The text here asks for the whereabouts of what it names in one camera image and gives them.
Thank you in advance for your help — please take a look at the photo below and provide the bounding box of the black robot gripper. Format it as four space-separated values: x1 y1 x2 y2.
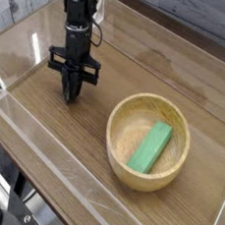
48 24 101 103

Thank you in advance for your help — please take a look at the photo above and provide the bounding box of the brown wooden bowl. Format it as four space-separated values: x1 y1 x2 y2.
105 92 191 193

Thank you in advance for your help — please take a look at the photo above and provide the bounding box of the green rectangular block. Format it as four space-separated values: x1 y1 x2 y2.
127 122 173 174

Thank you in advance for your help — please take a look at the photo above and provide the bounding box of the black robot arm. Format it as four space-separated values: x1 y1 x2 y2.
48 0 103 103

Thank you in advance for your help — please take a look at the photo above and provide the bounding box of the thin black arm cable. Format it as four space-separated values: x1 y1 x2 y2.
87 16 105 48

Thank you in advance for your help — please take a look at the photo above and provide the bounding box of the clear acrylic corner bracket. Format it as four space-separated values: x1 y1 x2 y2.
93 0 105 24

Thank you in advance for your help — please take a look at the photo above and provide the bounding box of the clear acrylic table enclosure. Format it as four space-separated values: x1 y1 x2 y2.
0 0 225 225

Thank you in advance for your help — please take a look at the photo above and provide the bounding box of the black metal bracket with bolt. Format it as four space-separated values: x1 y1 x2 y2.
4 190 52 225

